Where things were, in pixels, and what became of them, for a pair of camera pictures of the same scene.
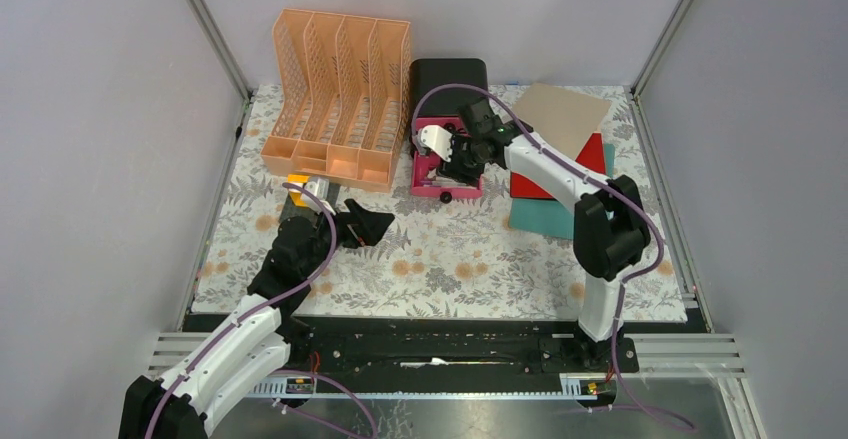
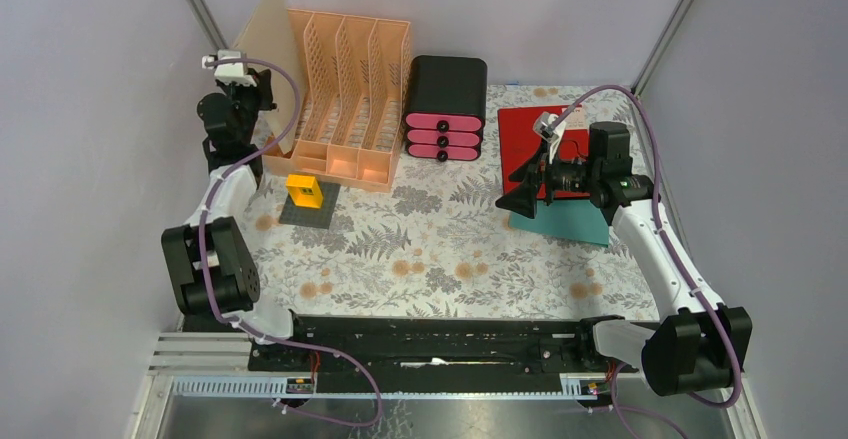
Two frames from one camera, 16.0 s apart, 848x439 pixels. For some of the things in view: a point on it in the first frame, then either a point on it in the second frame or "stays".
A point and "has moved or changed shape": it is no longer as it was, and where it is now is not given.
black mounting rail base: x=468 y=347 stays
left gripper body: x=323 y=233 → x=246 y=100
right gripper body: x=466 y=163 → x=566 y=177
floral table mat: x=438 y=259 stays
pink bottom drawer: x=427 y=183 has moved or changed shape
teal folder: x=546 y=216 stays
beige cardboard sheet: x=562 y=118 → x=269 y=34
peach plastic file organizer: x=344 y=84 stays
